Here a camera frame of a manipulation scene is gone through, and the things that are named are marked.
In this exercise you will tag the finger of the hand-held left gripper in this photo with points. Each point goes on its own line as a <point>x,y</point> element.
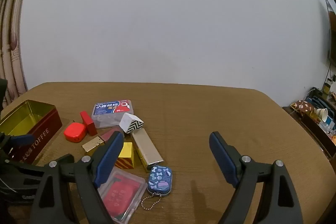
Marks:
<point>22,140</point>
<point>23,170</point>

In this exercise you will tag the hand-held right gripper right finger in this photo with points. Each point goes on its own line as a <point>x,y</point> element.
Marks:
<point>223,158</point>

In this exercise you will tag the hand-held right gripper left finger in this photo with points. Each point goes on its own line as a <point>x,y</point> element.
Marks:
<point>107,158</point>

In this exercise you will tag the yellow red striped box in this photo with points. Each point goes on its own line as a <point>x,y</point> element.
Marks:
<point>126,153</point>

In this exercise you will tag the small gold box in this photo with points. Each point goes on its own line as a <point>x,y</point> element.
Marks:
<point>93,144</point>

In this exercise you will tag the dark red tin box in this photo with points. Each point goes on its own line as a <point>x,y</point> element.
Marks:
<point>44,132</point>

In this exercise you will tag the clear case with red cards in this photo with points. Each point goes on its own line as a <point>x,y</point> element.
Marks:
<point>123,192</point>

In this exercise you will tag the long gold box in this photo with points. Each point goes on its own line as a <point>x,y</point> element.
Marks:
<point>145,148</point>

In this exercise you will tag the black white zigzag box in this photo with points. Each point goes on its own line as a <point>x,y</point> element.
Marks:
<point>131,124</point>

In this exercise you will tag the red rounded case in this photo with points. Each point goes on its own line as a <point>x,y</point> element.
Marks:
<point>74,132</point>

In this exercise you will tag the small red box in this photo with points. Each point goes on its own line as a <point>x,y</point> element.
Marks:
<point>88,123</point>

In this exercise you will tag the clear plastic box blue label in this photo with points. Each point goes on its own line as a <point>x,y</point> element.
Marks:
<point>110,108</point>

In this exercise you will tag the dark object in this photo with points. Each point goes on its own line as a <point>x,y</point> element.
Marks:
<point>3,94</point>

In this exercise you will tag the patterned curtain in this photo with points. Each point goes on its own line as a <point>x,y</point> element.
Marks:
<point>10,56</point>

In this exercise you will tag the floral cloth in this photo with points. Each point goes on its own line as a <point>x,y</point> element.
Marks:
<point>302,106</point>

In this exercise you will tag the dark wooden side cabinet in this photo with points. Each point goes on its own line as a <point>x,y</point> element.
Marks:
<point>315,134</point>

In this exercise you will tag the paper cup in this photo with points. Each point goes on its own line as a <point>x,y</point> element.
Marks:
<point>322,114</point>

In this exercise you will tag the television screen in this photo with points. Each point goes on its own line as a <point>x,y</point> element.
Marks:
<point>332,35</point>

